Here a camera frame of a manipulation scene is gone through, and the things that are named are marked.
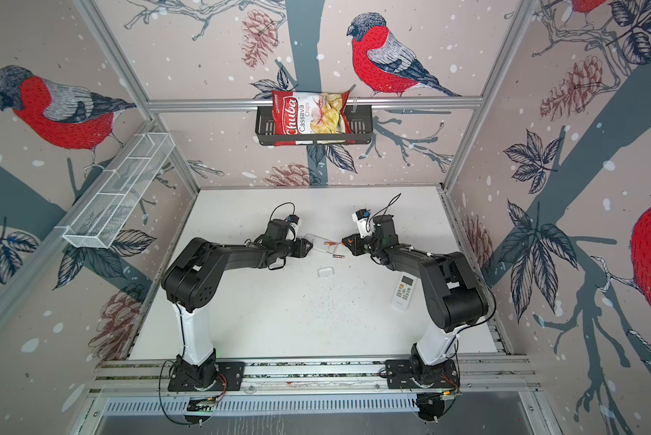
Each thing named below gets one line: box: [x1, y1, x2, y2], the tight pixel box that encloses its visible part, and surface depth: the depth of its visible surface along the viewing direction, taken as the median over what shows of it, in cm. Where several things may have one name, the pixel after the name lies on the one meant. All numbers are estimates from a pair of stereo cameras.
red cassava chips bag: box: [272, 90, 355, 146], surface depth 89 cm
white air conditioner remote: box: [389, 271, 418, 311], surface depth 90 cm
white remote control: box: [303, 232, 338, 255], surface depth 103 cm
